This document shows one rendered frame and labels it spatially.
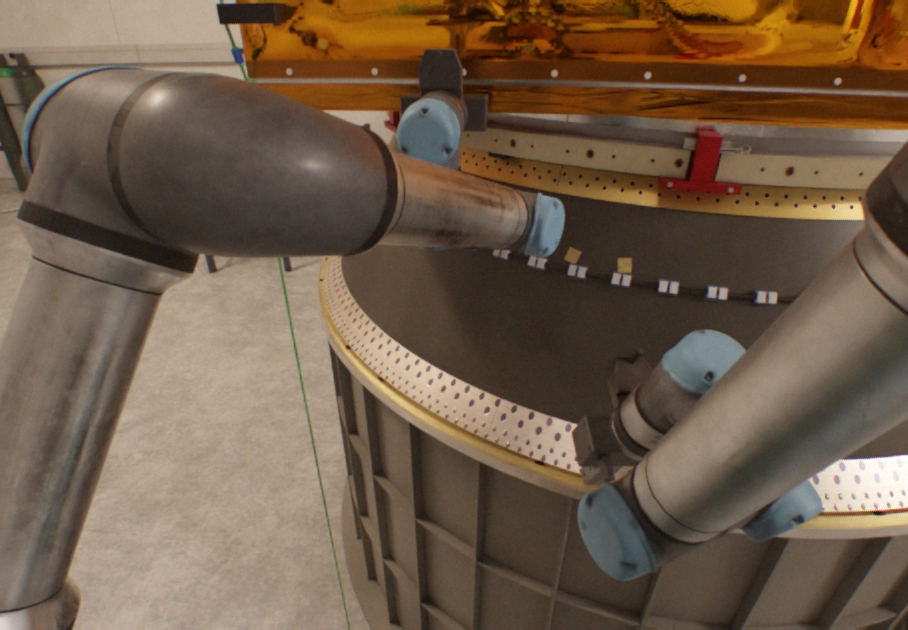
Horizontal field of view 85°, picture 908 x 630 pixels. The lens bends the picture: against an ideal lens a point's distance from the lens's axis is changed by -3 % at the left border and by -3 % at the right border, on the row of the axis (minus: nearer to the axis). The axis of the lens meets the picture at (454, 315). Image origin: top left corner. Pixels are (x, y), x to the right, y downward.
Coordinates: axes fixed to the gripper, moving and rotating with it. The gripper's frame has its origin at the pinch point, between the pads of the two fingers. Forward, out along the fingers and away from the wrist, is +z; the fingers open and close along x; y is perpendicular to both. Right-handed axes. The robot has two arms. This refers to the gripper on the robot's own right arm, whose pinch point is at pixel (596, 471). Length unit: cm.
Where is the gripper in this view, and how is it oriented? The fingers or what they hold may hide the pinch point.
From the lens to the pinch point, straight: 79.8
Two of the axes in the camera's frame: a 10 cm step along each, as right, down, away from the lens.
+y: 0.7, 8.0, -6.0
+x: 9.8, 0.5, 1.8
